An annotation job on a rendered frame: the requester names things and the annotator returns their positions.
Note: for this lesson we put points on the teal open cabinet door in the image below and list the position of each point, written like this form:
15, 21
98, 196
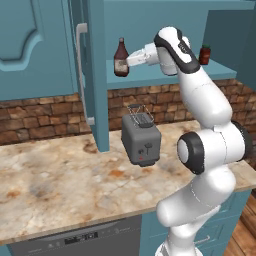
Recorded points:
233, 43
98, 83

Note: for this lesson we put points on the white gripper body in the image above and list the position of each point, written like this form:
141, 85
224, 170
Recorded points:
136, 59

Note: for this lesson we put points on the teal closed cabinet door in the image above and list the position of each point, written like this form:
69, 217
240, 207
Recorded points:
33, 50

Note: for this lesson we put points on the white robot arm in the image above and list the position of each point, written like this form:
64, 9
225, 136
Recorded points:
206, 140

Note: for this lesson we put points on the grey dishwasher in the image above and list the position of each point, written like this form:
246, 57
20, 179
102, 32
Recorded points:
83, 238

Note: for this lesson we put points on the red paprika bottle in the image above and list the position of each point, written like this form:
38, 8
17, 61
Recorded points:
205, 55

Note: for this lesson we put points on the grey toaster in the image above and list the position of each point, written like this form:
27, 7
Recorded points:
141, 140

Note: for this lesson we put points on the teal wall cabinet with shelf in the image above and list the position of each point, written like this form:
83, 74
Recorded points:
140, 20

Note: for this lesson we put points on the dark brown ketchup bottle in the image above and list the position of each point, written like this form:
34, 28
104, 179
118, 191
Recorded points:
121, 56

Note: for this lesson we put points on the teal base cabinet drawer front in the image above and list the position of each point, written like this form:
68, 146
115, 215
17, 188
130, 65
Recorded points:
218, 230

